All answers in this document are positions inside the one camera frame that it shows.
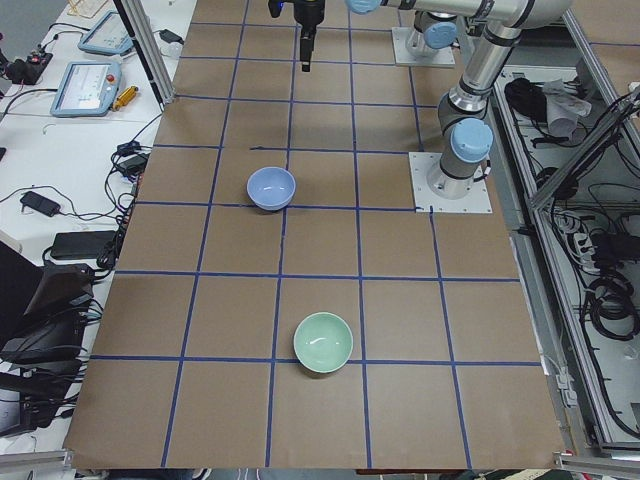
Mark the black power adapter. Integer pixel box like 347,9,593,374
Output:
158,29,184,44

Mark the yellow tool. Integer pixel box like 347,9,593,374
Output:
112,85,139,111

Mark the blue bowl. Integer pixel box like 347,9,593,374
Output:
246,166,297,211

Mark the teach pendant far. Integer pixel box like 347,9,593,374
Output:
78,10,133,56

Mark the black power brick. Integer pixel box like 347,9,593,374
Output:
50,230,116,260

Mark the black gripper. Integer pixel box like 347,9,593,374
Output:
267,0,325,72

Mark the teach pendant near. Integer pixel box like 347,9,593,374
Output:
50,61,121,118

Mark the teach pendant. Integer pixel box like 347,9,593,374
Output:
50,61,121,118
78,10,133,56

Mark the aluminium frame post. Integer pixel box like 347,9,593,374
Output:
113,0,175,106

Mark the green bowl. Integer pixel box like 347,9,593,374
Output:
293,312,354,374

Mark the black phone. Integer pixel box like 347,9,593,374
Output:
20,191,61,217

